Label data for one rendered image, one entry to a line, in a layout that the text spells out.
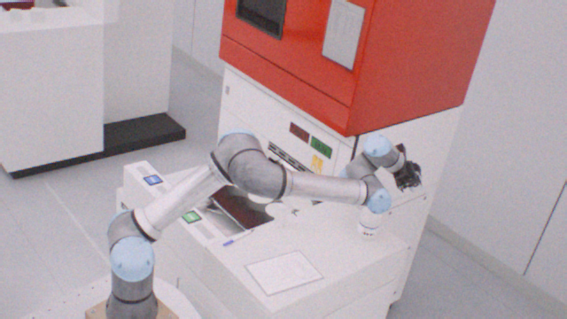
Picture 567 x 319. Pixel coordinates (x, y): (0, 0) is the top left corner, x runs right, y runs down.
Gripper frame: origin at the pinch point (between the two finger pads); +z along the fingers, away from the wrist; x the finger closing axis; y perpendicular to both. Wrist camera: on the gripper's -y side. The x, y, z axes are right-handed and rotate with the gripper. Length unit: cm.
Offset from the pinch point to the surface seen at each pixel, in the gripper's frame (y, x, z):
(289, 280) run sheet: 33, -39, -33
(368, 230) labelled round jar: 14.2, -19.7, -6.9
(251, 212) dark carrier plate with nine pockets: -6, -58, -19
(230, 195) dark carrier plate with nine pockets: -16, -65, -21
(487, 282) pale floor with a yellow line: -17, -22, 171
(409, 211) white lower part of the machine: -22, -23, 59
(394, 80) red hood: -34.0, 7.3, -14.0
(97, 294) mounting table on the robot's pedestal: 27, -91, -62
